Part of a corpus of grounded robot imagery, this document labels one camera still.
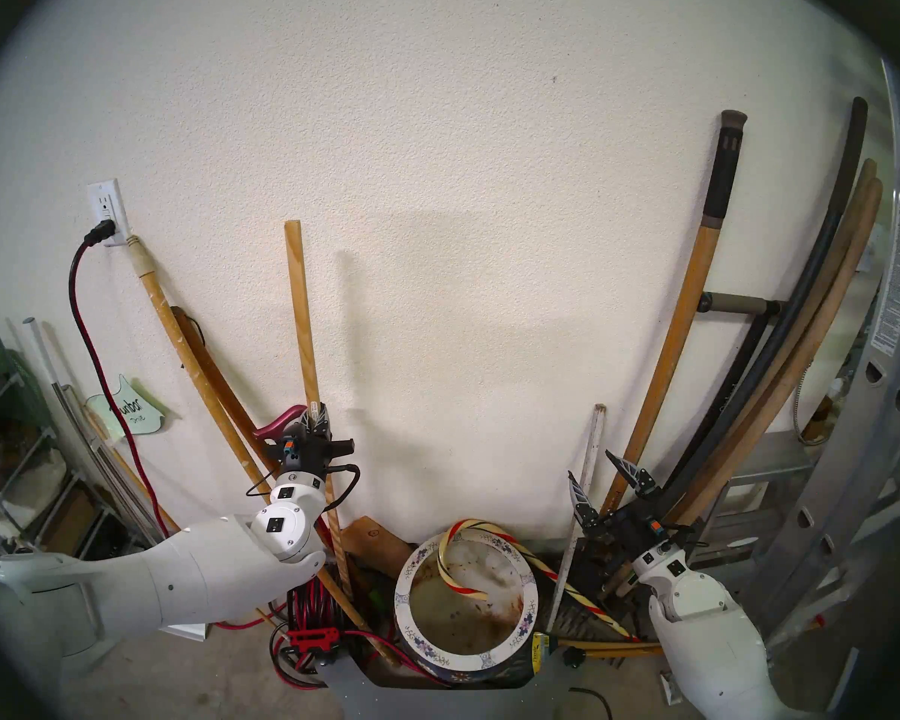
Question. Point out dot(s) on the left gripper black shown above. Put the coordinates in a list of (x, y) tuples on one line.
[(304, 454)]

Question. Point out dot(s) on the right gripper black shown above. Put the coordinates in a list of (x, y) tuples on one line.
[(637, 531)]

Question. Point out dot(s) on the weathered grey wooden stick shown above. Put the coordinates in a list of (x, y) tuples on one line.
[(589, 456)]

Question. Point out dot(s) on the red green striped candy cane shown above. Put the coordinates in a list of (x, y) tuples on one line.
[(540, 565)]

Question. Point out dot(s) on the thin light wooden stick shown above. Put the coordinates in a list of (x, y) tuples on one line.
[(304, 321)]

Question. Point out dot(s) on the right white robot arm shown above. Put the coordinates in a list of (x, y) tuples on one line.
[(712, 636)]

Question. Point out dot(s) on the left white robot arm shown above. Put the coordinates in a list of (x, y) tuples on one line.
[(180, 576)]

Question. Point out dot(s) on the white pot with floral rim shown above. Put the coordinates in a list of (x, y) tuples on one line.
[(457, 658)]

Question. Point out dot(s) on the magenta walking cane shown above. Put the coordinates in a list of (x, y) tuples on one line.
[(277, 422)]

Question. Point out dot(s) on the yellow black measuring tool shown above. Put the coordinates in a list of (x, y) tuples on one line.
[(540, 649)]

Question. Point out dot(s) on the pale green name sign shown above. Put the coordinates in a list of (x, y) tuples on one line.
[(131, 411)]

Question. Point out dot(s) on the flexible metal conduit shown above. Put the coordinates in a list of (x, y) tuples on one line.
[(797, 403)]

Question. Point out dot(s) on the bundle of metal rods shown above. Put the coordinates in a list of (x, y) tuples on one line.
[(90, 448)]

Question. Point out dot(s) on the black tool with grey crossbar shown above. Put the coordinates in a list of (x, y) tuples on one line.
[(739, 304)]

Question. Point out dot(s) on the white plastic pipe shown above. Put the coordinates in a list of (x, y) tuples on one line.
[(37, 343)]

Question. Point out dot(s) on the aluminium ladder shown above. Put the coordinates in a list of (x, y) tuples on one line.
[(892, 351)]

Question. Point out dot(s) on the white wall outlet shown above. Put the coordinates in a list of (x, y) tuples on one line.
[(112, 201)]

